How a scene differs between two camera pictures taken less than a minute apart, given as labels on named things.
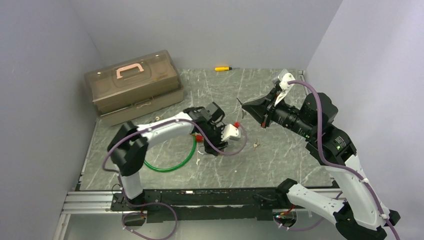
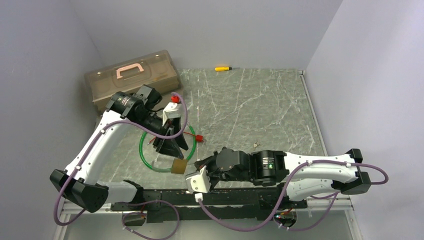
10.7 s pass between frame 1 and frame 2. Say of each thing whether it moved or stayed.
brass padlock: moved
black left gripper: moved
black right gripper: moved
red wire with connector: stayed
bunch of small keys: stayed
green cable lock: stayed
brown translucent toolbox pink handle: stayed
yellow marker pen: stayed
